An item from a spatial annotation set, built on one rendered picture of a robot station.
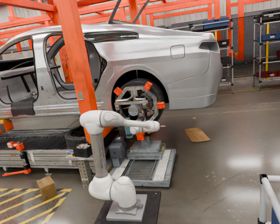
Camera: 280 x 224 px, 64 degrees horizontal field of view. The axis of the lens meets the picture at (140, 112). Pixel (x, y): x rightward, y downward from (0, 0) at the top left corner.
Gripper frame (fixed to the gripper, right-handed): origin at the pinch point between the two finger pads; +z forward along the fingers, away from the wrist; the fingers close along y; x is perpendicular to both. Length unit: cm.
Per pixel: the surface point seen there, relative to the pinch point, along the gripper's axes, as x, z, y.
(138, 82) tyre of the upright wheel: 33, 41, -12
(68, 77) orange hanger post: 23, 270, -257
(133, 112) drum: 0.5, 18.0, -16.7
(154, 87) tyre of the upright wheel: 23.9, 41.7, 7.1
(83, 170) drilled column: -56, -23, -77
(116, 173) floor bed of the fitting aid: -75, 2, -46
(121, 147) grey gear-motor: -45, 14, -39
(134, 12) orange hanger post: 144, 270, -66
